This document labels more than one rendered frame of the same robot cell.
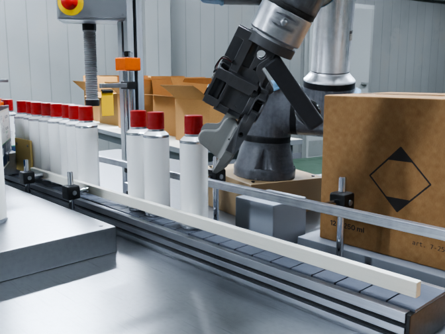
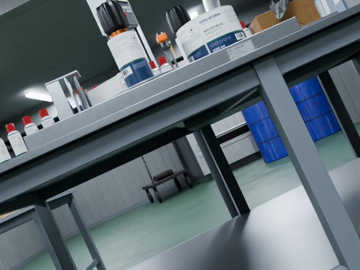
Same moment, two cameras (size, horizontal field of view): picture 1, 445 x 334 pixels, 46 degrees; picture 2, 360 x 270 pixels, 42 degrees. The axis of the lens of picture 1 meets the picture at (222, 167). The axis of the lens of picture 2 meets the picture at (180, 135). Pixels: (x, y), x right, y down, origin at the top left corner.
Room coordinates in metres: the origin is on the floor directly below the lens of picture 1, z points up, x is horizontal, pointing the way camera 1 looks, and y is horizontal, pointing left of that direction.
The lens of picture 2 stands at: (0.03, 1.96, 0.67)
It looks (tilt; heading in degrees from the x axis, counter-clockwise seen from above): 2 degrees up; 308
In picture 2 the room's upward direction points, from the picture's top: 25 degrees counter-clockwise
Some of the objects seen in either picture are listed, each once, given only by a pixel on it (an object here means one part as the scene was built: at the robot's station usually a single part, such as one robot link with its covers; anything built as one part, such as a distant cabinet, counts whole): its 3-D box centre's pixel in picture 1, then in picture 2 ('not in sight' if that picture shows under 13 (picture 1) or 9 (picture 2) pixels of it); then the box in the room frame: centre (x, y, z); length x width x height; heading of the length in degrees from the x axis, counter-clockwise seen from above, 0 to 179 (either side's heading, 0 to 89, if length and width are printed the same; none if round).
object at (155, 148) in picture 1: (156, 163); not in sight; (1.03, 0.13, 0.98); 0.05 x 0.05 x 0.20
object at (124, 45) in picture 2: not in sight; (125, 47); (0.93, 0.86, 1.04); 0.09 x 0.09 x 0.29
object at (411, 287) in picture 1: (151, 207); not in sight; (0.98, 0.14, 0.90); 1.07 x 0.01 x 0.02; 43
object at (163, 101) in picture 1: (184, 105); not in sight; (3.42, 0.25, 0.96); 0.53 x 0.45 x 0.37; 125
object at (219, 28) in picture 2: not in sight; (214, 41); (0.77, 0.63, 0.95); 0.20 x 0.20 x 0.14
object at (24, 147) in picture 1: (24, 155); not in sight; (1.41, 0.54, 0.94); 0.10 x 0.01 x 0.09; 43
